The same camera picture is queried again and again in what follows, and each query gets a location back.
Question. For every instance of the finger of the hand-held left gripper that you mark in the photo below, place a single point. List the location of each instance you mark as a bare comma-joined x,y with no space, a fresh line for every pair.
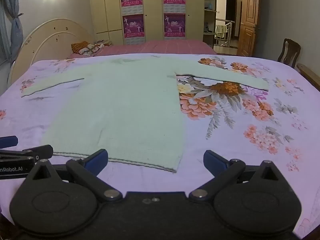
41,151
8,141

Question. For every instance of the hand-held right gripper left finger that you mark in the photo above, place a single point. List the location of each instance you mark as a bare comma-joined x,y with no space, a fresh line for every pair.
96,160

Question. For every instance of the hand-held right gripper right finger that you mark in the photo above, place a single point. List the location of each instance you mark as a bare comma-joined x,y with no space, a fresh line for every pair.
215,162

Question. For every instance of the light green sweater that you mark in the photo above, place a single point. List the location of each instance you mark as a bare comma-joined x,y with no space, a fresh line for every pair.
125,105

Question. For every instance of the purple floral bedsheet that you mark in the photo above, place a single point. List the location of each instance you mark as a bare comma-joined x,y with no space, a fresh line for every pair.
250,160

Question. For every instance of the white patterned pillow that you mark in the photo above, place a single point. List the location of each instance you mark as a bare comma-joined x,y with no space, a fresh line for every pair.
91,50

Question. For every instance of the blue grey curtain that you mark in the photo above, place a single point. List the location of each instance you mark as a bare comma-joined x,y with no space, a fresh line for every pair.
15,30

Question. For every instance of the cream bed headboard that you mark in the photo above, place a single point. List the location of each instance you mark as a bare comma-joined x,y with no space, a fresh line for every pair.
50,35

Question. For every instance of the pink mattress cover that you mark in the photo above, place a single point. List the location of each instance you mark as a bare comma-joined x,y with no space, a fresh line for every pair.
162,47

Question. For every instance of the metal stair railing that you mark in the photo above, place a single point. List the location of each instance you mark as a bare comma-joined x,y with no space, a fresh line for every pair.
230,32

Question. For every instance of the pale yellow towel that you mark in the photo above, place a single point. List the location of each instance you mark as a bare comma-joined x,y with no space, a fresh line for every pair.
220,30

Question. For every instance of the dark wooden chair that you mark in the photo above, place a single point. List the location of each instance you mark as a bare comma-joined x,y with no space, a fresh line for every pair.
292,43

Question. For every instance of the brown wooden door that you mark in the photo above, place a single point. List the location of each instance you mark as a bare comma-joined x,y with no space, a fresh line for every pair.
248,17

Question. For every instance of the open shelf unit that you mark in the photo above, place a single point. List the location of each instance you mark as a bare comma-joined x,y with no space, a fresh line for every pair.
209,10

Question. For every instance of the cream wardrobe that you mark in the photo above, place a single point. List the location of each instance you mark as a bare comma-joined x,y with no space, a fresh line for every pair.
155,5

